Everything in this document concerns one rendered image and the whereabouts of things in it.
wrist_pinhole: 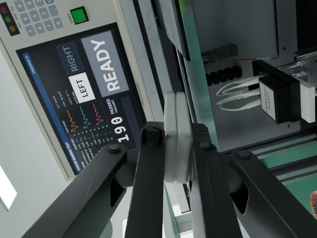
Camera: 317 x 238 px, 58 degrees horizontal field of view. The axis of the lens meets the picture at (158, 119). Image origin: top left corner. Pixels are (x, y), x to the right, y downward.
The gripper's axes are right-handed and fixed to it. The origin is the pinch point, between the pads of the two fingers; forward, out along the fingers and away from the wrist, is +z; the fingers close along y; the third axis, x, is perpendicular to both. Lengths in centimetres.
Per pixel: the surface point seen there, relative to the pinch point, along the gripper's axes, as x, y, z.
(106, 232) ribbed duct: -112, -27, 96
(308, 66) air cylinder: -3.3, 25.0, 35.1
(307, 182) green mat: -40, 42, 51
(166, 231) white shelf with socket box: -73, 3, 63
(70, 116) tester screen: -13.5, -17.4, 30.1
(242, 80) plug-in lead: -7.0, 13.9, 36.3
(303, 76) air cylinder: -5.6, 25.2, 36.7
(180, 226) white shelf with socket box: -98, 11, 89
